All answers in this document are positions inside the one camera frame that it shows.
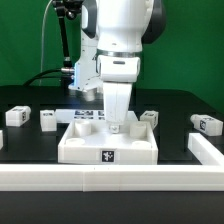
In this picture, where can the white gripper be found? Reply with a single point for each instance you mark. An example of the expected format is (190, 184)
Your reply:
(118, 75)

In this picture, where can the white square tabletop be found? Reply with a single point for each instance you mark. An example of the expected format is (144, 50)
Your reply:
(90, 142)

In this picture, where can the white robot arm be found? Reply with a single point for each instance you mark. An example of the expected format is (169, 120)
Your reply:
(112, 35)

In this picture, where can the white sheet with tags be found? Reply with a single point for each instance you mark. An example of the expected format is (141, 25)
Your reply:
(67, 115)

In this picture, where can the white U-shaped obstacle fence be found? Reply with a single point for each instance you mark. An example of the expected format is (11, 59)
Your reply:
(208, 175)

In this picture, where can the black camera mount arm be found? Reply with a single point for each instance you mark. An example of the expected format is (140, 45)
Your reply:
(66, 9)

